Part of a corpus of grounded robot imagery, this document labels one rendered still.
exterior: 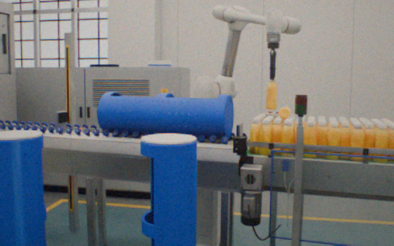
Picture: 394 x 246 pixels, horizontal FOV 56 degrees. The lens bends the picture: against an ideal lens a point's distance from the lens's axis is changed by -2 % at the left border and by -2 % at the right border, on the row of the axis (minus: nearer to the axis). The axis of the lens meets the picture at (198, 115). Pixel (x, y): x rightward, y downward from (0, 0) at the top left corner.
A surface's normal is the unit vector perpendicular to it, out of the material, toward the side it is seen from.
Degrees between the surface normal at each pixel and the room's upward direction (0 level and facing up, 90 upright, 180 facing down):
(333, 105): 90
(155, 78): 90
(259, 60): 90
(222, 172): 110
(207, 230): 90
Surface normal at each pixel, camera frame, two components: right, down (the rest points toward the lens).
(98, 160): -0.30, 0.43
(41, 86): -0.18, 0.10
